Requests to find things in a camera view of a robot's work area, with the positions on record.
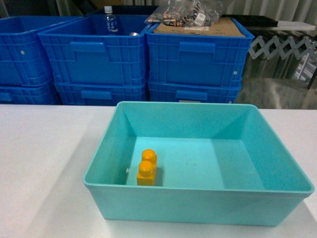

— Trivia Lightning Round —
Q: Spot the yellow toy block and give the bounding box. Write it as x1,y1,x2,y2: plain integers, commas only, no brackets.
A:
137,149,158,186

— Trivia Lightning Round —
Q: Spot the lower right blue crate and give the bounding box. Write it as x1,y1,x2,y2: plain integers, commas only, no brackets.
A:
148,82,242,103

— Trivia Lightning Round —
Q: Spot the blue crate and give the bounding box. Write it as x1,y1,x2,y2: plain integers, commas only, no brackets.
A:
0,81,61,105
54,82,148,106
38,14,149,86
148,82,242,103
146,18,254,88
0,16,79,87

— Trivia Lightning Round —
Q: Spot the upper right blue crate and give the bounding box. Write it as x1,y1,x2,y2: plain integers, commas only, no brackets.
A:
146,18,254,88

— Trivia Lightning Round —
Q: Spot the teal plastic tray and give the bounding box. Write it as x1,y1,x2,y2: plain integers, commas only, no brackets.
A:
83,102,315,226

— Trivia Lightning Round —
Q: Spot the silver can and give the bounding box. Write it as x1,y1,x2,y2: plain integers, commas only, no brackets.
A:
129,32,139,37

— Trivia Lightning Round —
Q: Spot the lower middle blue crate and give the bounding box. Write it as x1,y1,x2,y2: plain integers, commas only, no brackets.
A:
54,82,148,106

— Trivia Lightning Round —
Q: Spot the upper middle blue crate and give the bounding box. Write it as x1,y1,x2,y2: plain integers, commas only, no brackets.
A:
38,14,149,86

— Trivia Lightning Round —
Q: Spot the clear plastic water bottle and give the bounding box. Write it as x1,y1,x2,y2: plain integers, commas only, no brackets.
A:
103,5,119,36

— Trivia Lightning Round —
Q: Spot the clear bag of parts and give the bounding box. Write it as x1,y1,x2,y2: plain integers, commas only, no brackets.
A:
145,0,225,27

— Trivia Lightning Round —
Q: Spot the dark rear crate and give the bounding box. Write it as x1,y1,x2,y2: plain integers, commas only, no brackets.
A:
93,5,159,15

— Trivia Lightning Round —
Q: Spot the brown cardboard sheet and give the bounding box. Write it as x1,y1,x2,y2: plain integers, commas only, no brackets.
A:
154,18,245,37

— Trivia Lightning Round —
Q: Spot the lower left blue crate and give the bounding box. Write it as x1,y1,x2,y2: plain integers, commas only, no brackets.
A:
0,81,61,105

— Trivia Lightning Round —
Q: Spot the grey folding scissor gate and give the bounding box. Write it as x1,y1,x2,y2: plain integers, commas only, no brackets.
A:
249,35,317,60

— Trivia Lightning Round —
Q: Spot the upper left blue crate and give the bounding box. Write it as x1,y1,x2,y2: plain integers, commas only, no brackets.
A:
0,16,79,87

